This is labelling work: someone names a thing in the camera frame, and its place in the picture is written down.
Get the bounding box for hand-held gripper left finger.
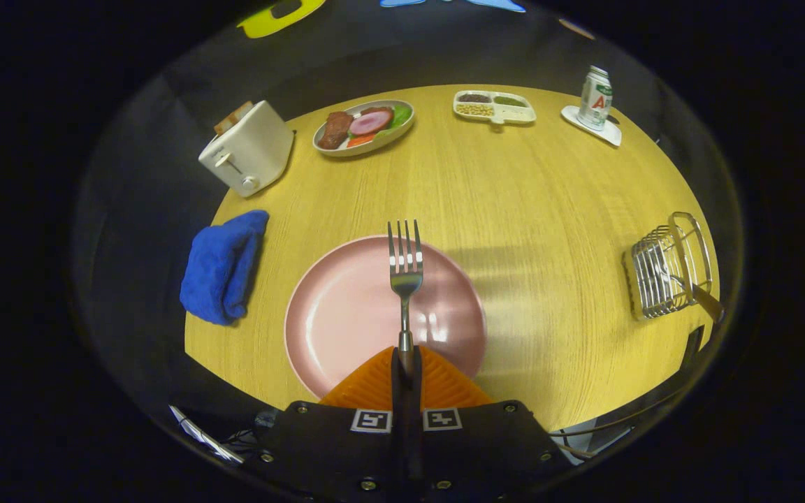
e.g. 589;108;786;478
256;346;405;503

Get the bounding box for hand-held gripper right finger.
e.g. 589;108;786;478
402;346;574;500

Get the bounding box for wooden handle fork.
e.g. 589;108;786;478
386;219;425;381

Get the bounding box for wooden handle spoon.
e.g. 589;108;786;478
661;272;725;323

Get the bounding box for white flat panel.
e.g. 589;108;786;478
168;404;245;465

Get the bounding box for pink plate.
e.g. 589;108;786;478
284;235;488;400

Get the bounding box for blue cloth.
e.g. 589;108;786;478
180;210;270;326

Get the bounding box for white oval food plate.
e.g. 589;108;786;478
312;99;416;157

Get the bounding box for white toaster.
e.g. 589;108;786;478
198;100;296;198

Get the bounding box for brown meat piece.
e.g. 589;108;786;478
317;111;354;150

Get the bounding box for pink ham slice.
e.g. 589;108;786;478
348;107;395;136

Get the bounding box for white coaster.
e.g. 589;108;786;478
560;105;623;147

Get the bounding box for green lettuce leaf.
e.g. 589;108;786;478
382;103;413;130

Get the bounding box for white divided dish with beans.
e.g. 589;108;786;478
453;89;537;126

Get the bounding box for toast slices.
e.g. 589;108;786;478
214;101;255;136

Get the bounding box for white drink bottle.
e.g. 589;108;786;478
576;65;614;131

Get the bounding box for metal wire basket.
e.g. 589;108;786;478
623;211;714;322

